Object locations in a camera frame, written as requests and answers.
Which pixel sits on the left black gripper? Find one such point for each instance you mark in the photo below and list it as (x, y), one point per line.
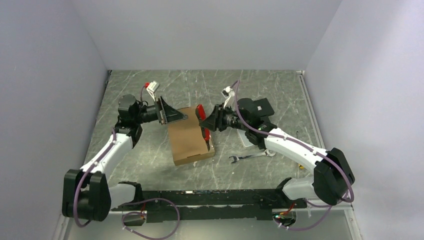
(167, 114)

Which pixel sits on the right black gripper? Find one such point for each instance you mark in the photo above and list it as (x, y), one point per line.
(216, 119)

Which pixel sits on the brown cardboard express box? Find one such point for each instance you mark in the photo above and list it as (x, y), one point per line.
(190, 142)

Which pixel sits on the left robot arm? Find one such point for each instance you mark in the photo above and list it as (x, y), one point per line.
(86, 193)

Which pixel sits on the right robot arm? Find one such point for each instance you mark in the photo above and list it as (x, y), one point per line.
(332, 178)

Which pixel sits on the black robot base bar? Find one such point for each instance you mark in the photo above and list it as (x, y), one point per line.
(168, 205)

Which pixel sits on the black square box with label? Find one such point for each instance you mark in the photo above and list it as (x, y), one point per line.
(261, 107)

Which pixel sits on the white rounded power bank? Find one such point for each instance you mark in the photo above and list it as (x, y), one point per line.
(244, 140)

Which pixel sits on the silver open-end wrench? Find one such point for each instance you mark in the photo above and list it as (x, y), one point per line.
(264, 153)

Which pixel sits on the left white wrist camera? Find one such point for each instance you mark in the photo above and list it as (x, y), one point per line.
(151, 88)

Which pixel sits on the aluminium frame rail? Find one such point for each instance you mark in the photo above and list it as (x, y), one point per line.
(150, 162)

